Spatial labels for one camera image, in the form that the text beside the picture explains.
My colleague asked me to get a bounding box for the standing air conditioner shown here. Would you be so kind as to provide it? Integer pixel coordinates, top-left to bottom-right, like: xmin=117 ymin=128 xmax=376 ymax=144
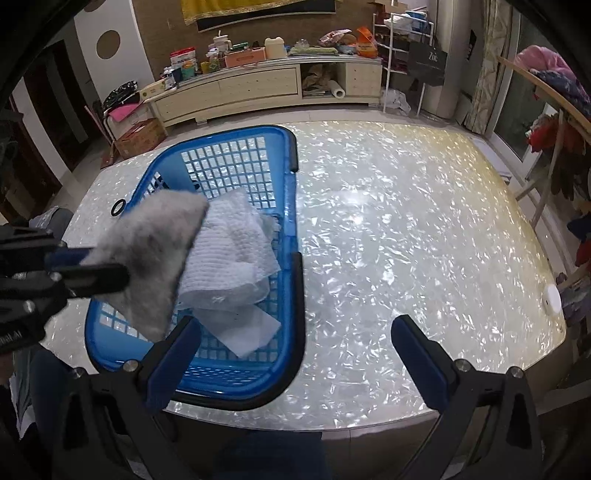
xmin=422 ymin=0 xmax=482 ymax=121

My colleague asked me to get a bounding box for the white plastic bag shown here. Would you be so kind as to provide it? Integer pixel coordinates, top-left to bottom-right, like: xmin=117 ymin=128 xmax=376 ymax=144
xmin=382 ymin=88 xmax=412 ymax=116

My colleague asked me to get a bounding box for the cream television cabinet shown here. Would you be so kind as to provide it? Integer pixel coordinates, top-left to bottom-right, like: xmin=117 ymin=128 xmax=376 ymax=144
xmin=147 ymin=56 xmax=385 ymax=127

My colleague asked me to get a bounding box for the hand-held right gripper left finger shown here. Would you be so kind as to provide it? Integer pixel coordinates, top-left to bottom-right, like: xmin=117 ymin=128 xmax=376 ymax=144
xmin=60 ymin=316 xmax=203 ymax=480

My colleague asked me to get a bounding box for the pink clothing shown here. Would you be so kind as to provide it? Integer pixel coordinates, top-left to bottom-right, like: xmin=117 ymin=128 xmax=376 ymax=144
xmin=514 ymin=44 xmax=591 ymax=108

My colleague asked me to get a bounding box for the patterned curtain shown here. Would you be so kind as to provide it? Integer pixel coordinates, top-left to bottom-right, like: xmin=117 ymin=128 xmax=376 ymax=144
xmin=464 ymin=0 xmax=521 ymax=136

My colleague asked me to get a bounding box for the red and white packet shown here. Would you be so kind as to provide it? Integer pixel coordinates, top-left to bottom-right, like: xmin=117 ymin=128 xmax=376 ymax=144
xmin=169 ymin=45 xmax=199 ymax=71

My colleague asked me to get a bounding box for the cream tissue box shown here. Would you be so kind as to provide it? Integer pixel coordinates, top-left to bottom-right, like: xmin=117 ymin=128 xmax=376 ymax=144
xmin=139 ymin=78 xmax=170 ymax=100

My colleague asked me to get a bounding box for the black patterned bag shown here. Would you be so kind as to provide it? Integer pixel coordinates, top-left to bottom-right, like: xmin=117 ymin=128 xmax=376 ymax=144
xmin=102 ymin=80 xmax=140 ymax=110

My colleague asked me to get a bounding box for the pink cloth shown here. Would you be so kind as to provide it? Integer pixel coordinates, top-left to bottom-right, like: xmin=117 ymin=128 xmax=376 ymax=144
xmin=106 ymin=103 xmax=140 ymax=122

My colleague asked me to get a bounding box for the brown cardboard box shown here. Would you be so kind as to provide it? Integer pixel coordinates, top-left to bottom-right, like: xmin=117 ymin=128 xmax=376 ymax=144
xmin=113 ymin=118 xmax=167 ymax=158

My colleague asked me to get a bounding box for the white plastic jug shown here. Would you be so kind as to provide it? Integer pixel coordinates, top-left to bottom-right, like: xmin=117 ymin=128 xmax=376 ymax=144
xmin=263 ymin=35 xmax=288 ymax=60

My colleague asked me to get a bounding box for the white round device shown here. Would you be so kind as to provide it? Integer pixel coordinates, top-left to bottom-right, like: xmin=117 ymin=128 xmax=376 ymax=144
xmin=542 ymin=284 xmax=563 ymax=317

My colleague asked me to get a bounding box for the white thin cloth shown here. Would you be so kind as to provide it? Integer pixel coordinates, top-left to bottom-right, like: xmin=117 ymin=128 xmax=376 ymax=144
xmin=193 ymin=301 xmax=283 ymax=359

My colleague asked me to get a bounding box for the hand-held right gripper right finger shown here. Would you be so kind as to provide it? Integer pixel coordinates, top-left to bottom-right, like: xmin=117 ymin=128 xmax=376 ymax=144
xmin=390 ymin=316 xmax=542 ymax=480

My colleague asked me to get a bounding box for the blue plastic basket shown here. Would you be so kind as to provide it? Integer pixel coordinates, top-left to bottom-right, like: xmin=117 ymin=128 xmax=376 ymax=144
xmin=84 ymin=125 xmax=307 ymax=412

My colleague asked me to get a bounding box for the wooden drying rack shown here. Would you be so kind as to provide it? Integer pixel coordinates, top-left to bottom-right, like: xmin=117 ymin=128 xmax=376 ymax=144
xmin=496 ymin=55 xmax=591 ymax=298

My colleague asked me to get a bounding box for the orange bag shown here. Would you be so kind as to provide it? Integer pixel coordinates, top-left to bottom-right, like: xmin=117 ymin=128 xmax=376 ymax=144
xmin=355 ymin=26 xmax=380 ymax=59

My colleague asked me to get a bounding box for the white waffle towel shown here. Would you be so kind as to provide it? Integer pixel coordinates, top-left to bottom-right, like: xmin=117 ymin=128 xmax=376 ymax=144
xmin=177 ymin=191 xmax=283 ymax=311

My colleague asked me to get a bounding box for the grey fuzzy cloth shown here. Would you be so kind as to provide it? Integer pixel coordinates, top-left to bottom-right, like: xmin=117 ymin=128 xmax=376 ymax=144
xmin=79 ymin=189 xmax=211 ymax=343

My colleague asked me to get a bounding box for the yellow cover cloth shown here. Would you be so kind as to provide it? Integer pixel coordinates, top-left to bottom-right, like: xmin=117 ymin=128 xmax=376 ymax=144
xmin=180 ymin=0 xmax=320 ymax=27

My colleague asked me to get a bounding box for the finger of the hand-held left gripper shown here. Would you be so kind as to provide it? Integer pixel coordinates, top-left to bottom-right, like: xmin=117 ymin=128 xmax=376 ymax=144
xmin=48 ymin=264 xmax=131 ymax=298
xmin=0 ymin=224 xmax=94 ymax=273

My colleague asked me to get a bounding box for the pink box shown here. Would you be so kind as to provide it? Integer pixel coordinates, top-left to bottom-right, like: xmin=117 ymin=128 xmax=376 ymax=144
xmin=224 ymin=47 xmax=268 ymax=69

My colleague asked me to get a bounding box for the white metal rack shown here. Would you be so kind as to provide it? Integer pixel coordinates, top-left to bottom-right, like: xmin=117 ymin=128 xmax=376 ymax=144
xmin=372 ymin=11 xmax=438 ymax=117

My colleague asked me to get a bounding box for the black shopping bag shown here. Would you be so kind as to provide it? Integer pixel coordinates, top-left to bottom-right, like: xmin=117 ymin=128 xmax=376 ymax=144
xmin=408 ymin=41 xmax=449 ymax=87

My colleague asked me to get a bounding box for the wall television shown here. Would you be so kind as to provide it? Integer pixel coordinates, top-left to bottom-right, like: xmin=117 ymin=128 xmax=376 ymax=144
xmin=196 ymin=0 xmax=337 ymax=33

